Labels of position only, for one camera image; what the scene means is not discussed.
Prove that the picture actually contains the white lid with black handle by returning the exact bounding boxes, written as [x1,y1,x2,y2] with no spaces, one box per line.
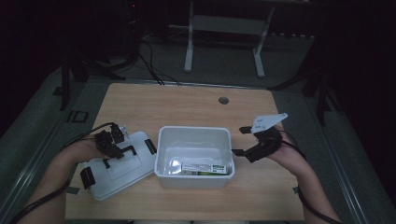
[79,130,158,202]

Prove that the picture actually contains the hand-held gripper cable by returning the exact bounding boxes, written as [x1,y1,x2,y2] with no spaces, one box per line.
[279,129,344,224]
[8,121,116,224]

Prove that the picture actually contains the white plastic storage box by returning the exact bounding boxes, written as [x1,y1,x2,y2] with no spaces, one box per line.
[153,125,236,189]

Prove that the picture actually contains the left hand-held gripper cable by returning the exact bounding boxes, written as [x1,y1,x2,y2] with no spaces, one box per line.
[8,121,116,224]

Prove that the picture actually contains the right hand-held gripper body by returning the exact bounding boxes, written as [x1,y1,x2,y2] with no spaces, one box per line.
[245,112,290,163]

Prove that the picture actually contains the person's right hand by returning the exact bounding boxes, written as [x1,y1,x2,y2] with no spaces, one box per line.
[268,127,308,171]

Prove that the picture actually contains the black metal stand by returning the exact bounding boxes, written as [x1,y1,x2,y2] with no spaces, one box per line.
[270,38,341,128]

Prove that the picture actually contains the black tripod stand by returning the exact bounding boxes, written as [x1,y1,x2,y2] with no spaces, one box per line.
[51,54,126,112]

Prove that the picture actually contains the black floor cables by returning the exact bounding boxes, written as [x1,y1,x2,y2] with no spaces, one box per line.
[137,39,182,87]

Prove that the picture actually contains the white metal stand frame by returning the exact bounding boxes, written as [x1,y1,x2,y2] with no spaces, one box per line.
[183,0,276,79]

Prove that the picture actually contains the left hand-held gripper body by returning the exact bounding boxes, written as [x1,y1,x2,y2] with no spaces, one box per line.
[94,121,131,159]

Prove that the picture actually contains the green and white medicine box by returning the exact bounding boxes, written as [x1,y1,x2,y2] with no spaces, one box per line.
[180,161,229,176]

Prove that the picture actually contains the person's left hand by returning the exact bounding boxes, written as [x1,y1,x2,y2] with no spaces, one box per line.
[61,137,108,164]

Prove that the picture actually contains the right hand-held gripper cable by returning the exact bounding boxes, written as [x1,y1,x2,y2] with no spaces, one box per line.
[279,129,344,224]

